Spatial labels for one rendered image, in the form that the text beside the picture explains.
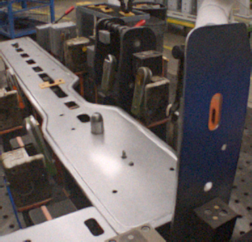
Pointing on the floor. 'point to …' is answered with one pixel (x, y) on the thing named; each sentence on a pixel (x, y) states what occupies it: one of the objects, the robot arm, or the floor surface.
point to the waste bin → (155, 12)
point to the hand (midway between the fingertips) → (126, 6)
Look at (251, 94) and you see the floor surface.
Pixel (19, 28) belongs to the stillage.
